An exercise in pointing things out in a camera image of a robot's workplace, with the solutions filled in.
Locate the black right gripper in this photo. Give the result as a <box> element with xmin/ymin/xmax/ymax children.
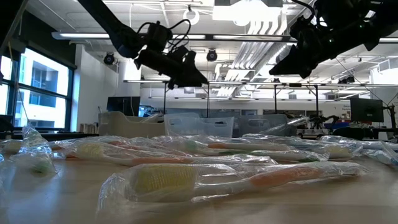
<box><xmin>269</xmin><ymin>15</ymin><xmax>341</xmax><ymax>80</ymax></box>

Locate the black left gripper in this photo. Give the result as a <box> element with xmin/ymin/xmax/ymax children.
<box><xmin>133</xmin><ymin>46</ymin><xmax>209</xmax><ymax>90</ymax></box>

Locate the black ceiling spotlight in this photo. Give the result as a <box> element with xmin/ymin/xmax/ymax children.
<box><xmin>103</xmin><ymin>52</ymin><xmax>116</xmax><ymax>66</ymax></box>
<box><xmin>206</xmin><ymin>49</ymin><xmax>219</xmax><ymax>63</ymax></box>

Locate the clear plastic bin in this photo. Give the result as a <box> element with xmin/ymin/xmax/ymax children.
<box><xmin>164</xmin><ymin>112</ymin><xmax>235</xmax><ymax>139</ymax></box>

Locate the grey translucent plastic bin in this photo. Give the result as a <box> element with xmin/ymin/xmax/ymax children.
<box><xmin>238</xmin><ymin>113</ymin><xmax>297</xmax><ymax>138</ymax></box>

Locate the black monitor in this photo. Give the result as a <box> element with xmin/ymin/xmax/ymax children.
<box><xmin>106</xmin><ymin>96</ymin><xmax>141</xmax><ymax>117</ymax></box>
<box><xmin>349</xmin><ymin>97</ymin><xmax>385</xmax><ymax>123</ymax></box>

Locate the white plastic bin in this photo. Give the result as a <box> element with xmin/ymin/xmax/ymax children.
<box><xmin>98</xmin><ymin>111</ymin><xmax>167</xmax><ymax>139</ymax></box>

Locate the black chair back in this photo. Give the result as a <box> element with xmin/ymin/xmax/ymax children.
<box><xmin>331</xmin><ymin>126</ymin><xmax>366</xmax><ymax>142</ymax></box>

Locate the long ceiling light strip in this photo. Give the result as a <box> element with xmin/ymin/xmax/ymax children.
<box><xmin>51</xmin><ymin>30</ymin><xmax>398</xmax><ymax>44</ymax></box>

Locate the dark desk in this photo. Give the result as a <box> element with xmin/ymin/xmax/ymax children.
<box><xmin>0</xmin><ymin>132</ymin><xmax>100</xmax><ymax>141</ymax></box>

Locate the large window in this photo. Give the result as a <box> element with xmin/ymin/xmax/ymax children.
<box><xmin>0</xmin><ymin>46</ymin><xmax>76</xmax><ymax>131</ymax></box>

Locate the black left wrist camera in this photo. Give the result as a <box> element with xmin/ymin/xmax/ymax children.
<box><xmin>146</xmin><ymin>21</ymin><xmax>174</xmax><ymax>52</ymax></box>

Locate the white ring lamp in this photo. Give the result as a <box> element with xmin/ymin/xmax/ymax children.
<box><xmin>182</xmin><ymin>7</ymin><xmax>201</xmax><ymax>26</ymax></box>

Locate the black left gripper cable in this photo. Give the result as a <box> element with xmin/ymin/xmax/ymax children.
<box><xmin>136</xmin><ymin>18</ymin><xmax>192</xmax><ymax>55</ymax></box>

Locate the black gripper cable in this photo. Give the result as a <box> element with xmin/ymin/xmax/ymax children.
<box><xmin>290</xmin><ymin>0</ymin><xmax>317</xmax><ymax>21</ymax></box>
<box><xmin>136</xmin><ymin>18</ymin><xmax>192</xmax><ymax>55</ymax></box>

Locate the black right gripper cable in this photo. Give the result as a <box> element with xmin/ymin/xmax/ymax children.
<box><xmin>290</xmin><ymin>0</ymin><xmax>317</xmax><ymax>21</ymax></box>

